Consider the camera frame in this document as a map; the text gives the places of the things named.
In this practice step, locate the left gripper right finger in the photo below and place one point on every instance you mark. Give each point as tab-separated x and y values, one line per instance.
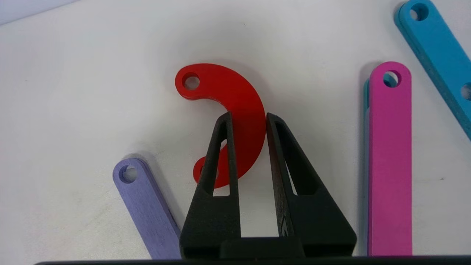
320	221

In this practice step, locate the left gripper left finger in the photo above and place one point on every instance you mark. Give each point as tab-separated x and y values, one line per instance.
217	217

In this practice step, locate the long pink bar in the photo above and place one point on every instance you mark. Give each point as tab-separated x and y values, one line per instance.
390	165

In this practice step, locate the small red curved piece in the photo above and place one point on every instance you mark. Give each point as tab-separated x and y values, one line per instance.
235	92

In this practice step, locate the short purple bar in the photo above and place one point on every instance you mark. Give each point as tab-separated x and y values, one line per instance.
147	209

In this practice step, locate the short blue bar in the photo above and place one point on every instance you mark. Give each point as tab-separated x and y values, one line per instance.
434	48

